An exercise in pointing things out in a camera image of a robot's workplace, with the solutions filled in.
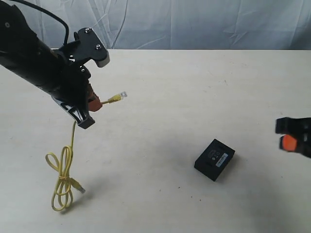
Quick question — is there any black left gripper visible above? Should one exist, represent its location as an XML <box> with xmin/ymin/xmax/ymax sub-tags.
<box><xmin>52</xmin><ymin>40</ymin><xmax>102</xmax><ymax>129</ymax></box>

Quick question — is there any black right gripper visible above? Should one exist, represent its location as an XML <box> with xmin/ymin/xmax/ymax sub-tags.
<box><xmin>275</xmin><ymin>117</ymin><xmax>311</xmax><ymax>158</ymax></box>

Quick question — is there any black network switch box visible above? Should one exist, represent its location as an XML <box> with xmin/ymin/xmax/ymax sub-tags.
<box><xmin>194</xmin><ymin>139</ymin><xmax>235</xmax><ymax>182</ymax></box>

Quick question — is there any yellow ethernet cable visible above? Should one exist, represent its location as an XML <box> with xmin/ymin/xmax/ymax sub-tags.
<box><xmin>45</xmin><ymin>91</ymin><xmax>128</xmax><ymax>212</ymax></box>

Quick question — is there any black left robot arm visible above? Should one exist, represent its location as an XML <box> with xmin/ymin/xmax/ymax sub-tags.
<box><xmin>0</xmin><ymin>0</ymin><xmax>109</xmax><ymax>129</ymax></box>

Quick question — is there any white backdrop curtain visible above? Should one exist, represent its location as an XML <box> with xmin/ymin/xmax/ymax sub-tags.
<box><xmin>35</xmin><ymin>0</ymin><xmax>311</xmax><ymax>50</ymax></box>

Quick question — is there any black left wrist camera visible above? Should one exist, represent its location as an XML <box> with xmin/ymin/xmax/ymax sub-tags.
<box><xmin>73</xmin><ymin>28</ymin><xmax>110</xmax><ymax>68</ymax></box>

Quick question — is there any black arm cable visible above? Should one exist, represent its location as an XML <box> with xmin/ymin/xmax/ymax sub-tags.
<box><xmin>9</xmin><ymin>0</ymin><xmax>69</xmax><ymax>47</ymax></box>

